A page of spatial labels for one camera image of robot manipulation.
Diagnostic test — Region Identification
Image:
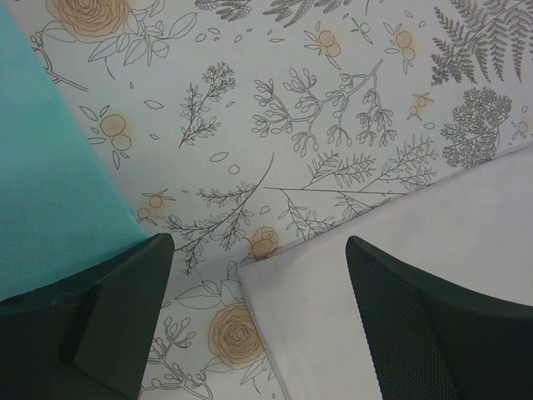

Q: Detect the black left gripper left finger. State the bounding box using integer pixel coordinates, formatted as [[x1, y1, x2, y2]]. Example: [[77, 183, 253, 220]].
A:
[[1, 233, 173, 399]]

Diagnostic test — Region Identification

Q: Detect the floral patterned table mat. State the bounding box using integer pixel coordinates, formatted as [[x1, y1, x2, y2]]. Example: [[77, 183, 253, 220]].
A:
[[7, 1, 532, 399]]

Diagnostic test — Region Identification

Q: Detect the white t shirt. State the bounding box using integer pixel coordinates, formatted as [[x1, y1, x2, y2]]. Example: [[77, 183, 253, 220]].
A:
[[240, 147, 532, 399]]

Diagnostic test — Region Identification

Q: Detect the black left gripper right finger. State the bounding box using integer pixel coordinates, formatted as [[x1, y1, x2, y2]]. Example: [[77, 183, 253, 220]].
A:
[[346, 236, 532, 399]]

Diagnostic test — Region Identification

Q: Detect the teal folded t shirt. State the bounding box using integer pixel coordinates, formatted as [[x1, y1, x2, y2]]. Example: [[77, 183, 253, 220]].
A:
[[1, 8, 146, 299]]

